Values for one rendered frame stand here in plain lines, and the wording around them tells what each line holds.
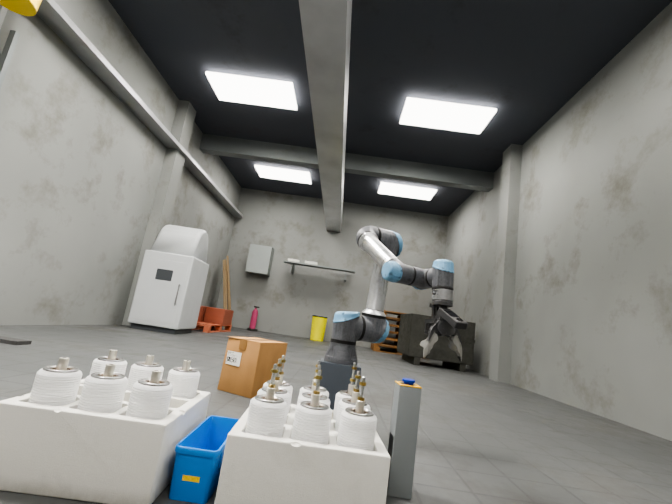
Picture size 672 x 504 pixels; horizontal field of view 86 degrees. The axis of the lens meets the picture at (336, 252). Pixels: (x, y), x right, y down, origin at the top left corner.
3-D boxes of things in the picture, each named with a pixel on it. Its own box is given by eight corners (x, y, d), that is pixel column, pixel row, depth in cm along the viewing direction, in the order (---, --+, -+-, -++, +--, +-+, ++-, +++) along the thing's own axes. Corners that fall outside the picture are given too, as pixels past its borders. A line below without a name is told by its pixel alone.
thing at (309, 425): (324, 492, 87) (335, 413, 90) (284, 489, 86) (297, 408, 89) (320, 475, 96) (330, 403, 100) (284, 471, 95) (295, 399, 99)
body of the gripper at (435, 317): (441, 337, 133) (442, 304, 136) (456, 338, 125) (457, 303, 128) (423, 335, 131) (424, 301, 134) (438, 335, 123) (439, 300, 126)
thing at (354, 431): (363, 502, 85) (373, 420, 89) (325, 490, 88) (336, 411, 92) (372, 486, 94) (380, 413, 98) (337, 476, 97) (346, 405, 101)
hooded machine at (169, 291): (152, 326, 564) (175, 230, 593) (197, 333, 561) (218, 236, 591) (122, 326, 486) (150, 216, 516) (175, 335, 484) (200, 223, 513)
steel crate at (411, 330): (474, 373, 579) (477, 323, 594) (403, 363, 582) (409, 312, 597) (455, 367, 669) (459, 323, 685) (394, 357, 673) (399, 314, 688)
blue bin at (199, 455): (202, 454, 116) (210, 414, 118) (236, 459, 116) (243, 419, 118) (162, 500, 86) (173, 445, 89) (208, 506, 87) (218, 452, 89)
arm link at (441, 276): (443, 264, 140) (459, 261, 132) (442, 293, 137) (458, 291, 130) (427, 260, 137) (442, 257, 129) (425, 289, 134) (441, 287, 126)
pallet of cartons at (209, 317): (192, 325, 721) (197, 305, 729) (230, 331, 719) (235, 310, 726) (164, 326, 604) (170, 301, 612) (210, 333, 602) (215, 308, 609)
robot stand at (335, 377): (311, 424, 166) (321, 357, 172) (350, 430, 166) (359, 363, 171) (308, 436, 149) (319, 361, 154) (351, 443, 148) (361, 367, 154)
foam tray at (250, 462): (244, 455, 120) (254, 398, 123) (361, 471, 121) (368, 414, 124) (211, 519, 82) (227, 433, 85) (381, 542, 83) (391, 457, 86)
